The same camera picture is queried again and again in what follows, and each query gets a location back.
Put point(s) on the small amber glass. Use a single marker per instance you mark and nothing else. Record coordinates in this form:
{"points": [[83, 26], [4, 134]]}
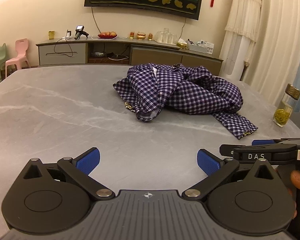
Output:
{"points": [[150, 36], [132, 35]]}

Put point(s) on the group of clear drinking glasses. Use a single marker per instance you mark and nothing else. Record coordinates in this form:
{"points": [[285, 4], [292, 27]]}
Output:
{"points": [[165, 36]]}

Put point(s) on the grey sideboard cabinet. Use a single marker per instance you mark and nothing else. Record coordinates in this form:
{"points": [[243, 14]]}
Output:
{"points": [[150, 55]]}

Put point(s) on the red fruit plate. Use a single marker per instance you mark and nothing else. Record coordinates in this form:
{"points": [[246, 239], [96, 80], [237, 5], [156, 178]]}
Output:
{"points": [[107, 35]]}

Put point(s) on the white charger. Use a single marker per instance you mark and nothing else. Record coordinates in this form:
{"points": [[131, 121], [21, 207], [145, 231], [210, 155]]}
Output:
{"points": [[69, 33]]}

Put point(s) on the blue plaid shirt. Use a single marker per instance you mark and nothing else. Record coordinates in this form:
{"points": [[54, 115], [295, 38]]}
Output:
{"points": [[190, 92]]}

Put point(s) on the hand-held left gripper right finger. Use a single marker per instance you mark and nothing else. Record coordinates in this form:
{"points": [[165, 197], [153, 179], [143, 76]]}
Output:
{"points": [[207, 161]]}

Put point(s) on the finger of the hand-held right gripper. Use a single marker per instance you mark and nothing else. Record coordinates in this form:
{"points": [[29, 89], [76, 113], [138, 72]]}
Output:
{"points": [[227, 148], [262, 142]]}

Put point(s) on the yellow cup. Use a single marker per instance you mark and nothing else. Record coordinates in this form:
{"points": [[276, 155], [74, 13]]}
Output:
{"points": [[51, 35]]}

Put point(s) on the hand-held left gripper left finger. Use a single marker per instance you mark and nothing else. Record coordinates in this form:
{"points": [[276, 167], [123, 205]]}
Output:
{"points": [[88, 160]]}

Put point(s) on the glass tea bottle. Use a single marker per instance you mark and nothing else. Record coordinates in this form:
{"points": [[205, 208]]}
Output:
{"points": [[283, 110]]}

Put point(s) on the black spare hand-held gripper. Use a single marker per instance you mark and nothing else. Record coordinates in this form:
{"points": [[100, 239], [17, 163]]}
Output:
{"points": [[79, 31]]}

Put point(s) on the cream curtain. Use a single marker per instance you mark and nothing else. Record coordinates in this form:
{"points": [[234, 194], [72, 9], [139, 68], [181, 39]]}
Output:
{"points": [[282, 42]]}

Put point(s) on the white storage box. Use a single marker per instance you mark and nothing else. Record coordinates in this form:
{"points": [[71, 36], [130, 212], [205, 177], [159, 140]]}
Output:
{"points": [[200, 47]]}

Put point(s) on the golden tissue box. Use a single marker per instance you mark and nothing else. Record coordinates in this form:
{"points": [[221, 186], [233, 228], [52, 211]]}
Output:
{"points": [[182, 44]]}

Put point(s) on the gold ornament bowl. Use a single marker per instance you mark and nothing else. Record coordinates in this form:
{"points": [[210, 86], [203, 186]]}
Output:
{"points": [[141, 36]]}

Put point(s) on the pink plastic chair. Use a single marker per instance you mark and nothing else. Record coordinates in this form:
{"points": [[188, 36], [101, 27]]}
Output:
{"points": [[18, 60]]}

